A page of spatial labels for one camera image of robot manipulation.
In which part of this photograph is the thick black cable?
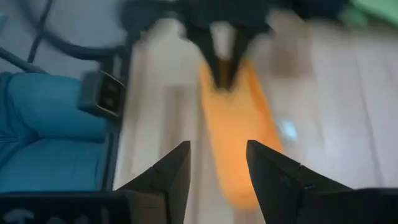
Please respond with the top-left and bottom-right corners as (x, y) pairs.
(0, 0), (128, 74)

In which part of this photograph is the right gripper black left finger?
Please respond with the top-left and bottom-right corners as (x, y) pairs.
(0, 140), (192, 224)

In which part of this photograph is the green microfiber towel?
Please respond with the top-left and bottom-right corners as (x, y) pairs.
(338, 0), (398, 27)

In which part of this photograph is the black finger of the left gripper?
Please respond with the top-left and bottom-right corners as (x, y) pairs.
(223, 27), (250, 91)
(185, 23), (224, 91)

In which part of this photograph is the orange microfiber towel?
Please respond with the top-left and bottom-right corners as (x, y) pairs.
(198, 58), (284, 212)

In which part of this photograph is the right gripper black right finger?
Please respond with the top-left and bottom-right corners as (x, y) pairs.
(246, 139), (398, 224)

